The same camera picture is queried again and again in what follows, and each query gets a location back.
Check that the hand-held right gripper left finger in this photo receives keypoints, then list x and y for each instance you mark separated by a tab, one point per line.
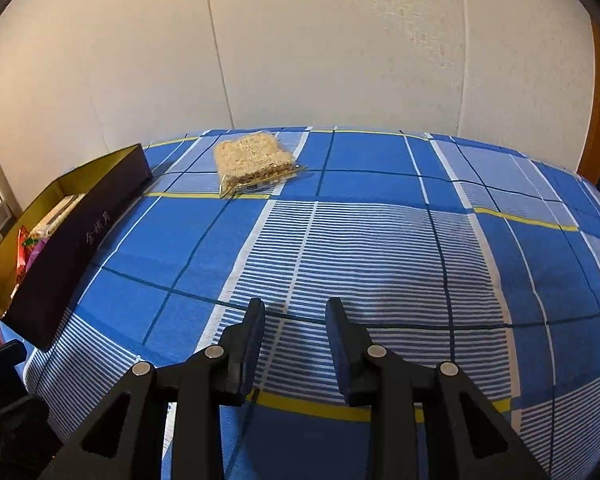
242	360

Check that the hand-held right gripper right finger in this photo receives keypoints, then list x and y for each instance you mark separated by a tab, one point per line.
342	360

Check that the purple snack packet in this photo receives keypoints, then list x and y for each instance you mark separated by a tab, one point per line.
36	256

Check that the red snack packet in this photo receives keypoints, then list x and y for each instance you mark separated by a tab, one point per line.
22	247

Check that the gold tin box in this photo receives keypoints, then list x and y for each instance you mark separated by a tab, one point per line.
80	240

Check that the sesame bar green-edged pack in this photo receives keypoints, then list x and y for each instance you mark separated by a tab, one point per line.
55	212

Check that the rice cracker clear pack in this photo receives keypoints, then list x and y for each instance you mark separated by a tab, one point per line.
252	157

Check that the blue plaid tablecloth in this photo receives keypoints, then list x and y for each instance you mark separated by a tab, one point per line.
380	260

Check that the wooden door frame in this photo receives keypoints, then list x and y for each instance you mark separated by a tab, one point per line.
597	135

